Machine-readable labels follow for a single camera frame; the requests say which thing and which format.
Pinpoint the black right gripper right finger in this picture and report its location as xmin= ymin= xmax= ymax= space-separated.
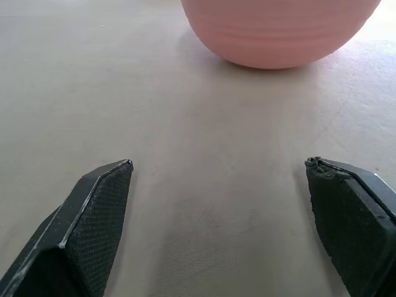
xmin=304 ymin=156 xmax=396 ymax=297

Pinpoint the pink ribbed bowl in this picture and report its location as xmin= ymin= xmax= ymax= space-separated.
xmin=180 ymin=0 xmax=381 ymax=69

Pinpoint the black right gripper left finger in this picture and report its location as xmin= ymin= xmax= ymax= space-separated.
xmin=0 ymin=159 xmax=134 ymax=297

